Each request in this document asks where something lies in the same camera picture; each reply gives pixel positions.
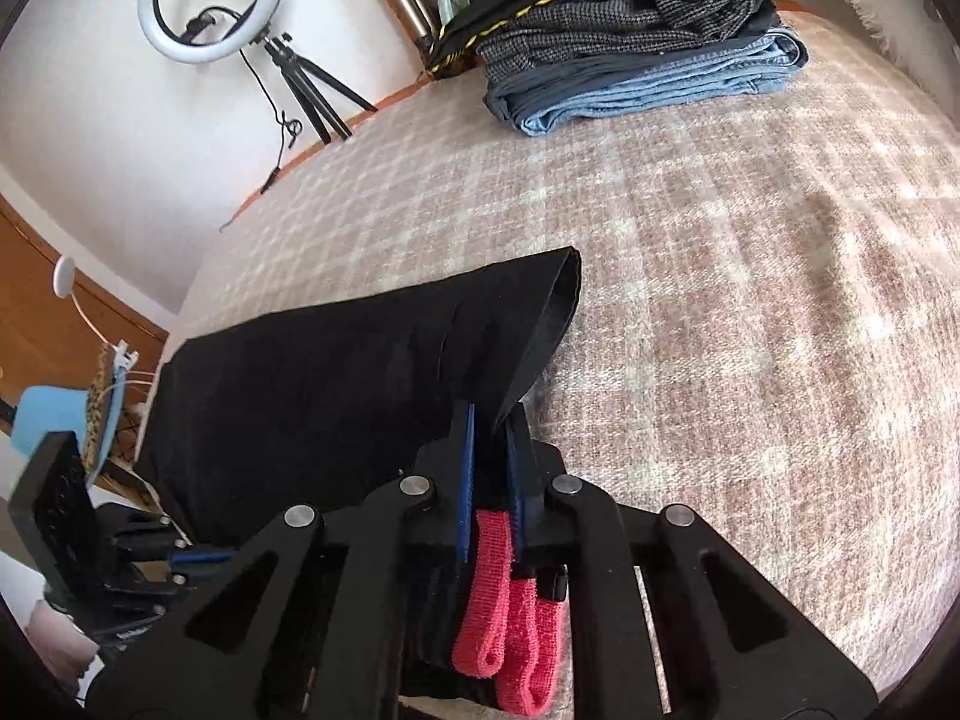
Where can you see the leopard print item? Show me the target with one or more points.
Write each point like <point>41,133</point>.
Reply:
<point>101,405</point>

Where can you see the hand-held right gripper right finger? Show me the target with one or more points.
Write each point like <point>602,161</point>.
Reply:
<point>516,484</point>

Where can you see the black tripod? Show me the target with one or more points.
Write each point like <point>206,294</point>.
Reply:
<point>289,71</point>

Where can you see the wooden cabinet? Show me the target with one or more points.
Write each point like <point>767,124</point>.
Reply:
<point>45,315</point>

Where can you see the pale blue rolled item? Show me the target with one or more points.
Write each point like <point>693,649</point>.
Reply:
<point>448,0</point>

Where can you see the grey tweed garment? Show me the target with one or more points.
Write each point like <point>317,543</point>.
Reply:
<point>637,22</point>

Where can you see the white gooseneck lamp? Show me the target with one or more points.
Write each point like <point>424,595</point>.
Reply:
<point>66,274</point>

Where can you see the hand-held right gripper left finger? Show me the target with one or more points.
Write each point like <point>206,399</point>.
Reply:
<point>465,487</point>

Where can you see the person's left forearm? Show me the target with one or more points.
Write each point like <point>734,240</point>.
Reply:
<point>56,641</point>

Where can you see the folded blue jeans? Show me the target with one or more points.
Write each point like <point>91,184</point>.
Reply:
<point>637,97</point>

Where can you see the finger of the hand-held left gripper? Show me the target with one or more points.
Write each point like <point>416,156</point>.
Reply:
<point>202,557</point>
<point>150,531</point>

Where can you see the blue plastic item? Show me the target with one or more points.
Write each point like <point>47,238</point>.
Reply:
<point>52,412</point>

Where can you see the plaid beige blanket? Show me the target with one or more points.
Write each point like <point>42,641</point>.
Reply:
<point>712,277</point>

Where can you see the black pants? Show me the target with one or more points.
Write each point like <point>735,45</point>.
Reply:
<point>337,390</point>

